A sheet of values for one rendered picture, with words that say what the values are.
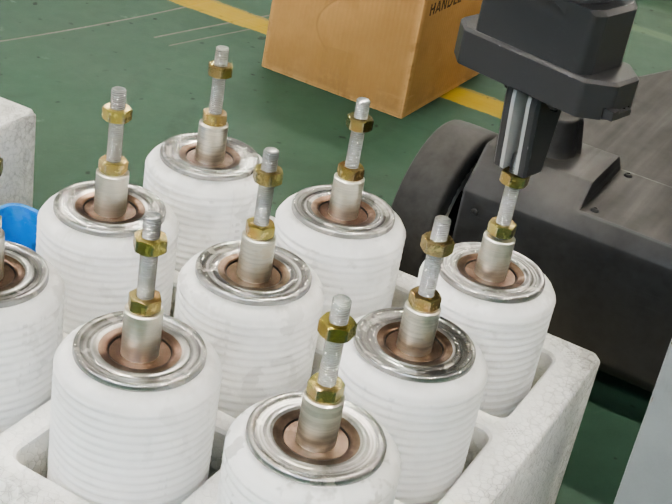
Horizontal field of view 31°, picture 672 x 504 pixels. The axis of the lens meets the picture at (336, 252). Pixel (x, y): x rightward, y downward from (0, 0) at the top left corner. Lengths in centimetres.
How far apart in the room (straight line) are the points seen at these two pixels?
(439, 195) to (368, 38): 59
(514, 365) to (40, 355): 31
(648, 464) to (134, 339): 32
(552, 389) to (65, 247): 35
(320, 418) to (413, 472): 13
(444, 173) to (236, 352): 44
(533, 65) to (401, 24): 93
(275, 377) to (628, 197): 49
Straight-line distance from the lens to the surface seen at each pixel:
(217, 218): 90
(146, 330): 68
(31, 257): 78
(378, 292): 87
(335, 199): 86
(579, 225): 110
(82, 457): 70
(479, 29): 77
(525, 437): 82
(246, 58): 183
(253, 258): 77
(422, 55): 170
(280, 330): 76
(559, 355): 91
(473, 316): 80
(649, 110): 145
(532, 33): 75
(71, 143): 151
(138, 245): 66
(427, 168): 115
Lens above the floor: 65
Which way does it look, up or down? 29 degrees down
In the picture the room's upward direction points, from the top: 10 degrees clockwise
